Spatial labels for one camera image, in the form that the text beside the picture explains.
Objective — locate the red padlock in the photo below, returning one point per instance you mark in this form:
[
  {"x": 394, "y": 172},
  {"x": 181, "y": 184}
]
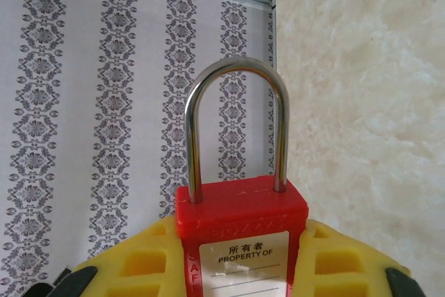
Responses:
[{"x": 240, "y": 213}]

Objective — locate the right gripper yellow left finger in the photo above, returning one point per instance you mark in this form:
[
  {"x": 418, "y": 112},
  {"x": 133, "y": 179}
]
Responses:
[{"x": 114, "y": 276}]

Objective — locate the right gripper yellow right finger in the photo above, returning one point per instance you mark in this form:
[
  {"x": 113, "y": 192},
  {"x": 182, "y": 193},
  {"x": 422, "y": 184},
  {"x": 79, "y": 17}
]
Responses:
[{"x": 373, "y": 276}]

